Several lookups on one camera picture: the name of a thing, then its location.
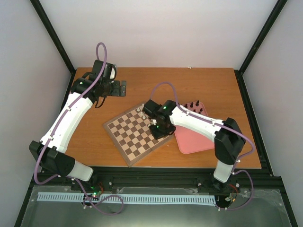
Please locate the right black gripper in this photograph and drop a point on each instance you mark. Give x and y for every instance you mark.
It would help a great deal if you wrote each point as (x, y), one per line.
(157, 135)

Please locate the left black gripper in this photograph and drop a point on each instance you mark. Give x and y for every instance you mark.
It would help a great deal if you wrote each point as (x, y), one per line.
(116, 92)

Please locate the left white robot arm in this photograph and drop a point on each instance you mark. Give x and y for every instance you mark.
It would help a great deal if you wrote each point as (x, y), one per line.
(50, 151)

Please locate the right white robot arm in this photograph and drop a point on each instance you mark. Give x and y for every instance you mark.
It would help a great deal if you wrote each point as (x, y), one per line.
(226, 135)

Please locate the wooden folding chess board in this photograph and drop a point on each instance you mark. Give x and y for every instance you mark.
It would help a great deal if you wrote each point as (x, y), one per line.
(131, 135)

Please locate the pink rubber tray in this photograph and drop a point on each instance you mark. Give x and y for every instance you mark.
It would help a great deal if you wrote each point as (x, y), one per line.
(189, 141)

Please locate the black aluminium frame rail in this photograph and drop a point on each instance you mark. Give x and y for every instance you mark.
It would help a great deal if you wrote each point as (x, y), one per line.
(202, 179)

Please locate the light blue cable duct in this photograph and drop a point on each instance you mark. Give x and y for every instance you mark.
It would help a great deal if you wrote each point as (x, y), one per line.
(134, 199)

